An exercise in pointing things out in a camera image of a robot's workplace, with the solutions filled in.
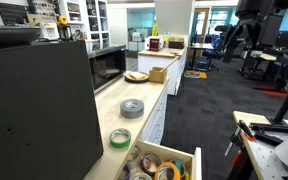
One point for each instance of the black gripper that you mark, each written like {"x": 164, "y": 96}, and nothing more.
{"x": 254, "y": 8}

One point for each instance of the green masking tape roll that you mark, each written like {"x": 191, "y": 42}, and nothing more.
{"x": 111, "y": 139}

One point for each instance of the white drawer with wooden sides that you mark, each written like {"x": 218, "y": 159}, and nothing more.
{"x": 164, "y": 150}

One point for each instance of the teal green tape roll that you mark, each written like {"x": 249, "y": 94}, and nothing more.
{"x": 183, "y": 166}

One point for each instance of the orange tape roll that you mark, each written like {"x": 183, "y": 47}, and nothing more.
{"x": 158, "y": 169}

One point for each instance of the brown tape roll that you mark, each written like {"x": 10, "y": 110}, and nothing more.
{"x": 144, "y": 166}

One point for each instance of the clear tape roll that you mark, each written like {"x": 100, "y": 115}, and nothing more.
{"x": 135, "y": 162}

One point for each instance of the purple tape roll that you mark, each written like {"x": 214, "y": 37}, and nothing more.
{"x": 126, "y": 174}

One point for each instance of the black office chair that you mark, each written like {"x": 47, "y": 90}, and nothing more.
{"x": 214, "y": 53}

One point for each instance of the wooden office desk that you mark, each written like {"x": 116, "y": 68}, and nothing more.
{"x": 200, "y": 46}

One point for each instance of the wooden framed glass door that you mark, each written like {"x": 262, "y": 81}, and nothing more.
{"x": 200, "y": 26}

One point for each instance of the brown box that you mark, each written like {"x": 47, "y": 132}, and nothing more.
{"x": 176, "y": 43}

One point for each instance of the wooden spoon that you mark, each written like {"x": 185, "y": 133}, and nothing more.
{"x": 169, "y": 65}

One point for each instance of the red and white toaster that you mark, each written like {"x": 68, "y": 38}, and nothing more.
{"x": 156, "y": 44}

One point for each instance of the white island cabinet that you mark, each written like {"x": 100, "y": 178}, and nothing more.
{"x": 157, "y": 65}

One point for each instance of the yellow caution sign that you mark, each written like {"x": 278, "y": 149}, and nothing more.
{"x": 154, "y": 28}

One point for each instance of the small wooden box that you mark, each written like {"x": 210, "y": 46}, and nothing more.
{"x": 156, "y": 77}

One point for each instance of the black clamp with orange trigger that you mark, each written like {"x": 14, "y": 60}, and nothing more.
{"x": 242, "y": 131}

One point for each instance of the slice of toast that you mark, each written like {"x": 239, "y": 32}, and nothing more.
{"x": 137, "y": 75}

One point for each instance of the dark plate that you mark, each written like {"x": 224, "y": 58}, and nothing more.
{"x": 128, "y": 79}

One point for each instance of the robot mounting table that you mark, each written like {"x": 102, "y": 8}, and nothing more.
{"x": 260, "y": 156}

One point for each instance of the steel microwave oven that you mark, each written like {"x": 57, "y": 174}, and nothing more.
{"x": 106, "y": 68}

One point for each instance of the white cabinet with wooden top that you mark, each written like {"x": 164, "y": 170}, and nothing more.
{"x": 114, "y": 100}

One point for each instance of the white shelving unit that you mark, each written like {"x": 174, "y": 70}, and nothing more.
{"x": 84, "y": 20}

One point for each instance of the black coffee maker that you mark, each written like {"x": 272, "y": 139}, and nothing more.
{"x": 65, "y": 32}

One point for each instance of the black tool chest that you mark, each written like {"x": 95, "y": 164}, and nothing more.
{"x": 40, "y": 110}

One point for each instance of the black bowl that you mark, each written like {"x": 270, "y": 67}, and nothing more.
{"x": 10, "y": 36}

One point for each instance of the black pegboard panel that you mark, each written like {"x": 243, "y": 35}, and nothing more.
{"x": 12, "y": 13}

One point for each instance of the grey duct tape roll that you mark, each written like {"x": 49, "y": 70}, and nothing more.
{"x": 131, "y": 112}

